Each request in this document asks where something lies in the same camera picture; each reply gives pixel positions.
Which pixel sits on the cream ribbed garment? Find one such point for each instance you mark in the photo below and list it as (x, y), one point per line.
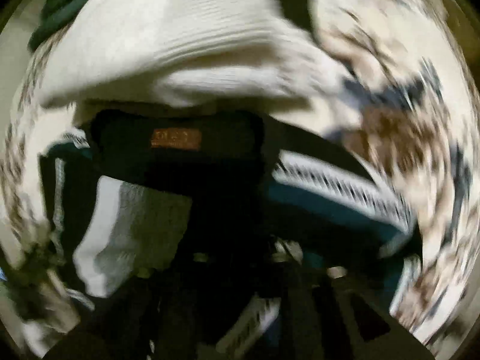
(181, 52)

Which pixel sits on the floral fleece blanket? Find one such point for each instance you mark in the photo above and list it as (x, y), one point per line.
(405, 103)

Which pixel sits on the teal zigzag pattern sock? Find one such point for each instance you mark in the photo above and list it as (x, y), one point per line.
(343, 197)

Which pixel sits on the black white grey sock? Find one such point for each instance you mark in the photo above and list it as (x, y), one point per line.
(133, 228)

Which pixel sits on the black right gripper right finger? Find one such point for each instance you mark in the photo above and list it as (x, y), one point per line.
(328, 308)

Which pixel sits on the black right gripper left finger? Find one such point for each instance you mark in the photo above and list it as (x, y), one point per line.
(164, 316)

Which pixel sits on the black garment with brown label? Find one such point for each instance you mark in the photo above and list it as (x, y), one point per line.
(223, 163)

